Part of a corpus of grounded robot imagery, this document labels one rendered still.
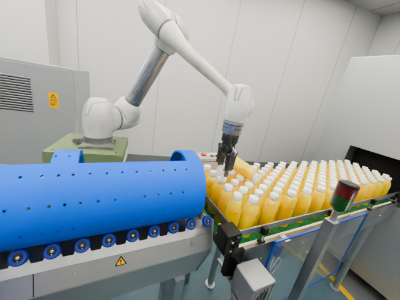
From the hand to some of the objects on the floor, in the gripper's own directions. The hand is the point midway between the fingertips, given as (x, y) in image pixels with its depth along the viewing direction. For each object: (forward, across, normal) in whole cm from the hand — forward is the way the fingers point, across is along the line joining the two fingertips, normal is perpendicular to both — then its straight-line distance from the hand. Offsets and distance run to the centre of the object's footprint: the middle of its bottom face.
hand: (221, 174), depth 90 cm
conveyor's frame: (+111, +2, +74) cm, 134 cm away
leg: (+111, +9, -19) cm, 113 cm away
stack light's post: (+111, +38, +26) cm, 121 cm away
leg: (+111, -5, -19) cm, 113 cm away
